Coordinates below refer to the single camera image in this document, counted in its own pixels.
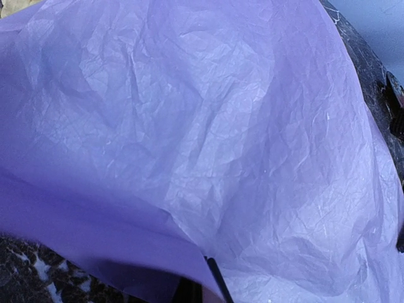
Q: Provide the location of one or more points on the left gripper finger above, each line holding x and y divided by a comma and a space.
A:
212, 264

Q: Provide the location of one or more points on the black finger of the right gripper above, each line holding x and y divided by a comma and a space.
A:
396, 97

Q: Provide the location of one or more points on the pink purple wrapping paper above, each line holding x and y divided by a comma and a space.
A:
139, 138

